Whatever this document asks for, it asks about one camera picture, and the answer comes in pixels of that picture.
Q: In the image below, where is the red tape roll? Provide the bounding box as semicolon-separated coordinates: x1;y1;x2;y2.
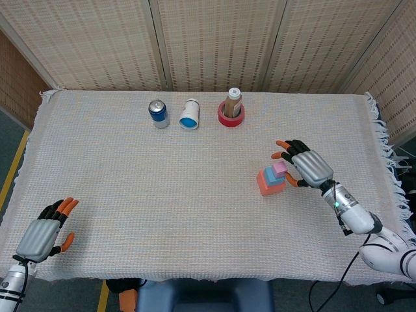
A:
217;99;246;128

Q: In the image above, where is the black caster wheel base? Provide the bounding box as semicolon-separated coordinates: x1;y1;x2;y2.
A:
376;284;416;306

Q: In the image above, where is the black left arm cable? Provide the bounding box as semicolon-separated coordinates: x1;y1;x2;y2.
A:
12;255;29;312

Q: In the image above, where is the blue and silver soda can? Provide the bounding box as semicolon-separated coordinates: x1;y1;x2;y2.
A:
148;99;171;129

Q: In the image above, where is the medium blue foam cube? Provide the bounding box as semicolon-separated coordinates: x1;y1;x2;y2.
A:
262;166;285;187

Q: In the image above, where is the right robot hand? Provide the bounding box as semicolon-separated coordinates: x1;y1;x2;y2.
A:
271;139;335;189

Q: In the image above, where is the dark blue robot torso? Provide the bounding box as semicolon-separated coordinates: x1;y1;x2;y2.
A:
136;279;274;312

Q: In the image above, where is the orange and black floor object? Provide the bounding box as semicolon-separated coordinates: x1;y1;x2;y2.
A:
106;278;147;312

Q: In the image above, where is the woven bamboo folding screen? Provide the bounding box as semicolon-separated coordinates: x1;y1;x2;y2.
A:
0;0;416;144

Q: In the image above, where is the beige woven tablecloth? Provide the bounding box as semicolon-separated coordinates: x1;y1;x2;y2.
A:
0;89;416;287

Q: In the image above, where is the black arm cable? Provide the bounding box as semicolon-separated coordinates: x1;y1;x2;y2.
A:
307;181;373;312
12;255;29;312

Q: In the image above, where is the large orange foam cube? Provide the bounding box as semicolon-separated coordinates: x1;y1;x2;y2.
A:
256;168;287;197

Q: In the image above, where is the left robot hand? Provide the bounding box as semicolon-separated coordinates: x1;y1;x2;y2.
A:
15;196;80;263

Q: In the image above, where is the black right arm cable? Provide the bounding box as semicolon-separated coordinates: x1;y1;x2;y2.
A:
307;181;373;312

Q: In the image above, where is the small pink foam cube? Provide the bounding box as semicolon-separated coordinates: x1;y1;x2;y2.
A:
272;161;289;178

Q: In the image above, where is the white cup with blue inside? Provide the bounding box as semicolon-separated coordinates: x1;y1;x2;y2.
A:
178;98;200;131

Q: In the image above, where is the brown bottle with white cap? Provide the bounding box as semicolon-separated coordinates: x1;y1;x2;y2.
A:
224;87;242;117

